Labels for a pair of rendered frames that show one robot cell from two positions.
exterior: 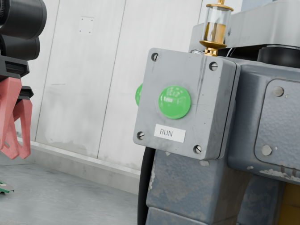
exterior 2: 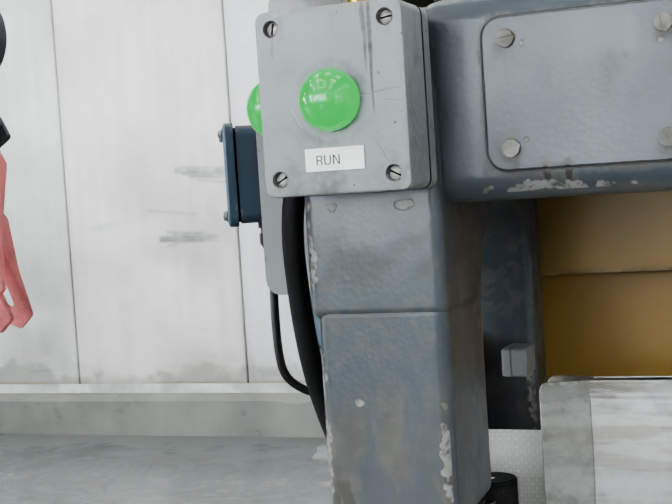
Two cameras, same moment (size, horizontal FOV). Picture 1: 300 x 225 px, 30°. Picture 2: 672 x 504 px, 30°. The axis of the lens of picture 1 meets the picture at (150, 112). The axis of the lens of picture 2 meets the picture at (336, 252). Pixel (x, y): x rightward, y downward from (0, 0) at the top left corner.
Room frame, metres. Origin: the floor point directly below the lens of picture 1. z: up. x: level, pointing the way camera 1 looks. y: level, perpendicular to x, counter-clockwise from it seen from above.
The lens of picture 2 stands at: (-0.10, 0.07, 1.24)
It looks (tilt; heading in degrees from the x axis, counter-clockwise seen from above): 3 degrees down; 352
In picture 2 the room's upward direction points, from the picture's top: 4 degrees counter-clockwise
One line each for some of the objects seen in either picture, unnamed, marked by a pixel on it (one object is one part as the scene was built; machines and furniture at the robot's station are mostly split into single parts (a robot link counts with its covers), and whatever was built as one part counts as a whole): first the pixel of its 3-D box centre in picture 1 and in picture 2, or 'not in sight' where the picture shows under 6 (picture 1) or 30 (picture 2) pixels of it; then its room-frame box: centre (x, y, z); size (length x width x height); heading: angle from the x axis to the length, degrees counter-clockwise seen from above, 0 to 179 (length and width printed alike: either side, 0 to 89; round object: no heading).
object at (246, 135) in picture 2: not in sight; (264, 186); (1.05, -0.04, 1.25); 0.10 x 0.08 x 0.12; 176
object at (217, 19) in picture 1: (216, 26); not in sight; (0.58, -0.05, 1.37); 0.03 x 0.02 x 0.03; 61
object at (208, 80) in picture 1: (186, 103); (347, 101); (0.52, -0.03, 1.28); 0.08 x 0.05 x 0.09; 61
